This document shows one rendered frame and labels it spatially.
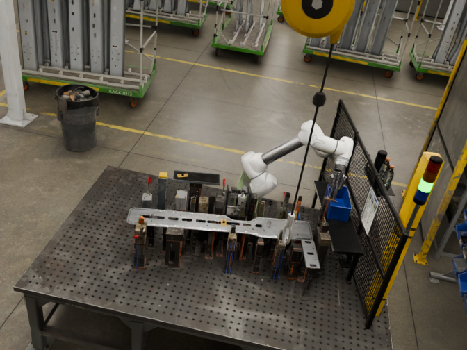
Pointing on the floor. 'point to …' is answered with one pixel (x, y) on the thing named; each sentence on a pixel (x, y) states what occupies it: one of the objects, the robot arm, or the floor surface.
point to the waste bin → (77, 115)
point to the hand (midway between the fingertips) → (333, 194)
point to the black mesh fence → (361, 221)
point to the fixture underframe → (35, 303)
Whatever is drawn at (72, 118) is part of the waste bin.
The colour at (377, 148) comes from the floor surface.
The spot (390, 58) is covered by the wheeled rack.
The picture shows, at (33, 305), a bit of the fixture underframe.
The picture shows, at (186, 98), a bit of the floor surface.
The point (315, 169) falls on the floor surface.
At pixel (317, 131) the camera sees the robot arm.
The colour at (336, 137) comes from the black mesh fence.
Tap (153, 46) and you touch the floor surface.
